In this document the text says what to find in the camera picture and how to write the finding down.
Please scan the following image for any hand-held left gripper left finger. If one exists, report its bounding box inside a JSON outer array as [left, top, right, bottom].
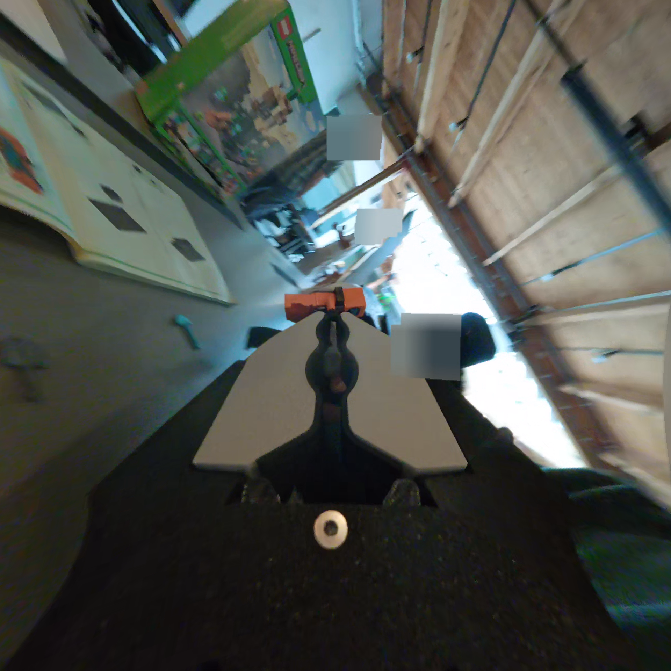
[[192, 313, 334, 472]]

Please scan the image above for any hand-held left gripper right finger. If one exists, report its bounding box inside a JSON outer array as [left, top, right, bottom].
[[336, 313, 469, 475]]

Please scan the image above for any teal toy sword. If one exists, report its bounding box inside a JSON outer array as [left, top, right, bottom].
[[173, 315, 202, 351]]

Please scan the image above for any orange toy brick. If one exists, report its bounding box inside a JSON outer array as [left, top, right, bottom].
[[284, 293, 336, 320]]

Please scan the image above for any white instruction booklet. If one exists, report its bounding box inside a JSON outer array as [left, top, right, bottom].
[[0, 53, 233, 307]]

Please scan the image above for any green toy brick box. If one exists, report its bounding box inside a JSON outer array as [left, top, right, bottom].
[[137, 0, 322, 197]]

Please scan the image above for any small grey toy brick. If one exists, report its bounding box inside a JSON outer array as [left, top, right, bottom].
[[0, 336, 51, 404]]

